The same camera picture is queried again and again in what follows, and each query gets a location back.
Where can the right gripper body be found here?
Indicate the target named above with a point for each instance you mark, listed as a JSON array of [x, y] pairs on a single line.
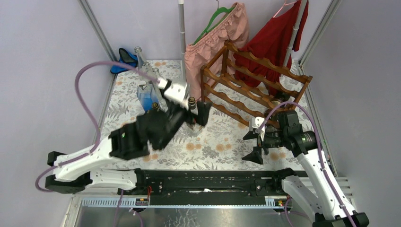
[[267, 143]]

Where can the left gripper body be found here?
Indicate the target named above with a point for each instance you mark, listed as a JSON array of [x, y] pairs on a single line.
[[186, 115]]

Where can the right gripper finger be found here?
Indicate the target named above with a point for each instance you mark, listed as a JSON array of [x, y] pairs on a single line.
[[255, 156], [250, 135]]

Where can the dark green wine bottle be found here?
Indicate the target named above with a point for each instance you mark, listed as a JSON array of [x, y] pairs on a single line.
[[279, 98]]

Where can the clear square liquor bottle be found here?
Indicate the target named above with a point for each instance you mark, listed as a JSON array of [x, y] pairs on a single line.
[[194, 127]]

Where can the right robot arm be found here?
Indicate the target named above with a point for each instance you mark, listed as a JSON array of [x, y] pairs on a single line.
[[327, 205]]

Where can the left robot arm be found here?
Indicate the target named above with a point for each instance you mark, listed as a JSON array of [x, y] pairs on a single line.
[[73, 173]]

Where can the clear liquor bottle gold label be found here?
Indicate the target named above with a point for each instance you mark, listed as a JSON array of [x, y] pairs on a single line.
[[155, 106]]

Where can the wooden wine rack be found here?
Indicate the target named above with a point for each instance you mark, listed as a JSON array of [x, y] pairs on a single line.
[[215, 72]]

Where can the blue glass bottle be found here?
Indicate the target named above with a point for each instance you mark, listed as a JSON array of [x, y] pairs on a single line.
[[147, 96]]

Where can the clear glass bottle tall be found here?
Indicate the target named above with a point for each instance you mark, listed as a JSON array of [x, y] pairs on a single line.
[[143, 66]]

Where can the floral tablecloth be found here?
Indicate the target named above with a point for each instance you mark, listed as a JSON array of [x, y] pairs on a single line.
[[218, 146]]

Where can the red garment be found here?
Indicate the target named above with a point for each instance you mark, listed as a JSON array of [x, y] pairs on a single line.
[[272, 42]]

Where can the pink skirt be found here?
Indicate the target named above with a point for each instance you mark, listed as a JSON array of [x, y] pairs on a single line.
[[235, 27]]

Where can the blue cloth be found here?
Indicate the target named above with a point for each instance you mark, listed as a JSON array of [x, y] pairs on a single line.
[[126, 57]]

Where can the green clothes hanger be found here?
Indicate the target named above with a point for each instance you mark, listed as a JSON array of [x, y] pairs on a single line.
[[210, 26]]

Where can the pink clothes hanger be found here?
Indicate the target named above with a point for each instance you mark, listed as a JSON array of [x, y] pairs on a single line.
[[284, 5]]

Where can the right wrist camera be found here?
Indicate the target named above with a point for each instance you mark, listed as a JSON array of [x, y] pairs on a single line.
[[257, 126]]

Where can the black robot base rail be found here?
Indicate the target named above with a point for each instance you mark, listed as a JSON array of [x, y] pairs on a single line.
[[194, 187]]

